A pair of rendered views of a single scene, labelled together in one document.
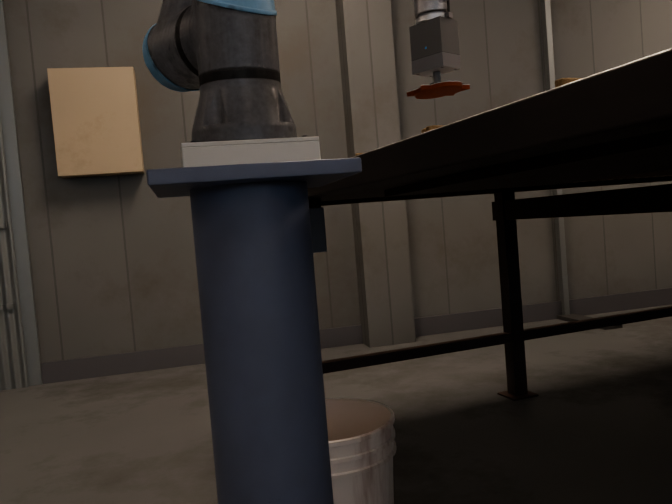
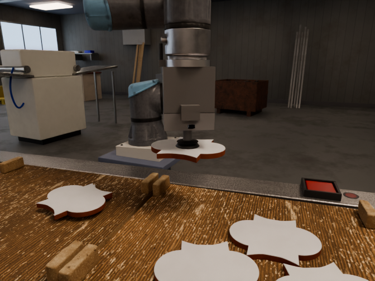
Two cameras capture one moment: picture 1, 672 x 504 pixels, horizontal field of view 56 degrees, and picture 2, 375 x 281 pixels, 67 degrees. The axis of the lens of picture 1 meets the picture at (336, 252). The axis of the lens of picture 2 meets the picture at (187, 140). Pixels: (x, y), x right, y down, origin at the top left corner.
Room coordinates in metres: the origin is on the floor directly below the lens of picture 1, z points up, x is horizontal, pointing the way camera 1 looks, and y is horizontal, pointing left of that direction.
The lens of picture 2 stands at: (1.68, -0.65, 1.20)
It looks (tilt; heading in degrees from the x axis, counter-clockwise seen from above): 15 degrees down; 126
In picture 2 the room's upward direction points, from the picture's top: straight up
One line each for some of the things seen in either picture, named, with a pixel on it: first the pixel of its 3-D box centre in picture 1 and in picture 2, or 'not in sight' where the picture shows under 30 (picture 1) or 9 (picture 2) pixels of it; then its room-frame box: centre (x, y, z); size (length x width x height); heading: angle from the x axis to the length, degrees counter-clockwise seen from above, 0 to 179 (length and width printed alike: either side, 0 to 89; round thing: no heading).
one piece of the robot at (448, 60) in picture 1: (438, 45); (186, 94); (1.39, -0.26, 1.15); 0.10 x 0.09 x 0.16; 133
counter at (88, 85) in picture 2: not in sight; (64, 85); (-7.78, 4.92, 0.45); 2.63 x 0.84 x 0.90; 13
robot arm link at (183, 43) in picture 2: (432, 7); (185, 45); (1.39, -0.25, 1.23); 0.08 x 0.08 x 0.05
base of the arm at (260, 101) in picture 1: (242, 110); (147, 129); (0.92, 0.12, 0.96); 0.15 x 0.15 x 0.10
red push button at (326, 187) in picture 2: not in sight; (320, 189); (1.57, 0.02, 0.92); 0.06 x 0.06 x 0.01; 19
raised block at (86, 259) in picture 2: not in sight; (80, 265); (1.38, -0.48, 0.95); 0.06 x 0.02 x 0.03; 108
